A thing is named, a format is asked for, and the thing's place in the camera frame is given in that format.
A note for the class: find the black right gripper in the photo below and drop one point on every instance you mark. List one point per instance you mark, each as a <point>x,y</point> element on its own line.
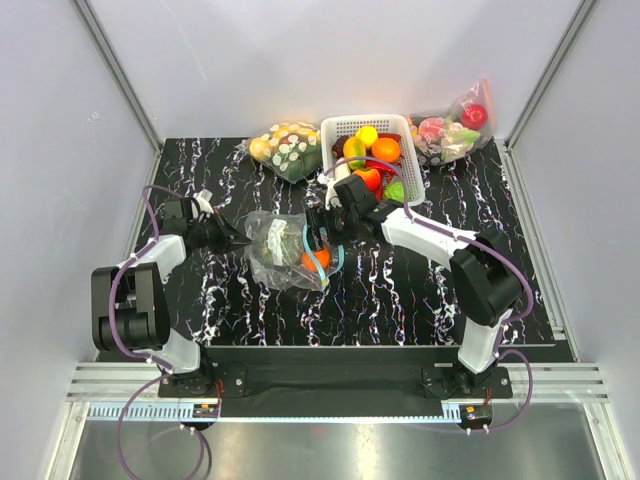
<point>317,218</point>

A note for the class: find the orange fake tomato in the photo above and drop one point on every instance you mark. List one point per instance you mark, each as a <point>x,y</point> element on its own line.
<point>320,257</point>

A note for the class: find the green netted fake melon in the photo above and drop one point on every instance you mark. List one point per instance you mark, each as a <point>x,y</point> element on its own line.
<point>278,243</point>

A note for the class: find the pink-dotted clear food bag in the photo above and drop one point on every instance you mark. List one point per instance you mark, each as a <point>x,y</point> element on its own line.
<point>439,138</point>

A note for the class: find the clear blue-zip food bag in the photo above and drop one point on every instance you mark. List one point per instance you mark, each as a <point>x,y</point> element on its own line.
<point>282,278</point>

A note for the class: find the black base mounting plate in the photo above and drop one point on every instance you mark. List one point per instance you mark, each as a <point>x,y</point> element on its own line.
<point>347,379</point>

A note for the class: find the aluminium frame rail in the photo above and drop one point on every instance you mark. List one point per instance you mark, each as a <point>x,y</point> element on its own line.
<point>574,139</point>
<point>76,410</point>

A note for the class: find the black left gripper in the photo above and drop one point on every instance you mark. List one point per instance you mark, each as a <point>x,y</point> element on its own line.
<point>229,238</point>

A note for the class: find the green fake custard apple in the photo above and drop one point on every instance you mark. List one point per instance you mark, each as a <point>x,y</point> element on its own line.
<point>395,191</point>

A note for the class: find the aluminium frame rail right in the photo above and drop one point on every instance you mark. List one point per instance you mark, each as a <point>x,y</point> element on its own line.
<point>574,139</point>

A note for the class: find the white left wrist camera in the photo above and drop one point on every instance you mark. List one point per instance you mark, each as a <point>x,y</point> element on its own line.
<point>202,205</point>

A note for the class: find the white-dotted clear food bag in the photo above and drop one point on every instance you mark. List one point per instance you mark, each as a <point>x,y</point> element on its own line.
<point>292,151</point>

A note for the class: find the aluminium frame rail left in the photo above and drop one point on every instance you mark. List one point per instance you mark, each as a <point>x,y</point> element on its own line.
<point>76,410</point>

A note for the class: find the dark brown fake passionfruit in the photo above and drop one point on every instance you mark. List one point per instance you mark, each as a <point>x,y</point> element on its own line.
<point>338,147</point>

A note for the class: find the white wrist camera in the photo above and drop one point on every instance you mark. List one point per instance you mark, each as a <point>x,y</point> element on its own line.
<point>202,205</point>
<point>332,200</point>

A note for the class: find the yellow fake pear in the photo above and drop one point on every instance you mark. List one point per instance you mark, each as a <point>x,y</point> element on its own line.
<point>368,135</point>

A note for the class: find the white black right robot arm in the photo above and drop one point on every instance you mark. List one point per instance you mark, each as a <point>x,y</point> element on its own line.
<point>486,283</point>

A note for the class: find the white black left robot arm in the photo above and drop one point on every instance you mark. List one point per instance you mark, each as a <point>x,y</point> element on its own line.
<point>130,313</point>

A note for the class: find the red fake apple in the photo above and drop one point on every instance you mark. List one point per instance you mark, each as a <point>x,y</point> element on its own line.
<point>474,117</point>

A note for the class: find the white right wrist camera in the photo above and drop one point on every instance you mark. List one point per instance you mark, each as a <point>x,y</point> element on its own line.
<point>332,200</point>

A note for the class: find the orange fake persimmon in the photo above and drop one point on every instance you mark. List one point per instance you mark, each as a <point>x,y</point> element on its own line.
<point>371,177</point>

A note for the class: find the white slotted cable duct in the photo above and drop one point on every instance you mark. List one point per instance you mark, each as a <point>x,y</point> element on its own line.
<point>198,412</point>

